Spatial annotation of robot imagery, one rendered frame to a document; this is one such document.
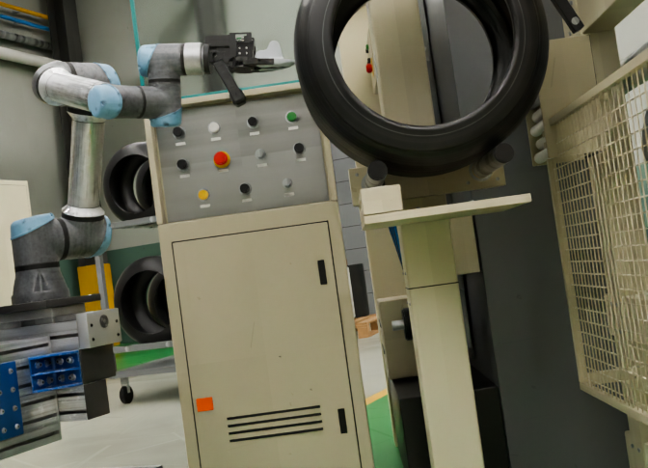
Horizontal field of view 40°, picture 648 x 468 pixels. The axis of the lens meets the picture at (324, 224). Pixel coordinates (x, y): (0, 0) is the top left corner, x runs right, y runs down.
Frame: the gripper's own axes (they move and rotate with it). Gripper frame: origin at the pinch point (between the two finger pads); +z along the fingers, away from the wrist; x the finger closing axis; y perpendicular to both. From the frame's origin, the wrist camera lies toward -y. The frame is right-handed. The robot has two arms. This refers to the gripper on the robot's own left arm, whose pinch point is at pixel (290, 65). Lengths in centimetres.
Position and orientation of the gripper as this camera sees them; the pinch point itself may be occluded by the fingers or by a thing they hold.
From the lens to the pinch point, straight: 214.1
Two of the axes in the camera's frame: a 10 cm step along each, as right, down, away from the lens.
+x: 0.3, 0.5, 10.0
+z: 10.0, -0.2, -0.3
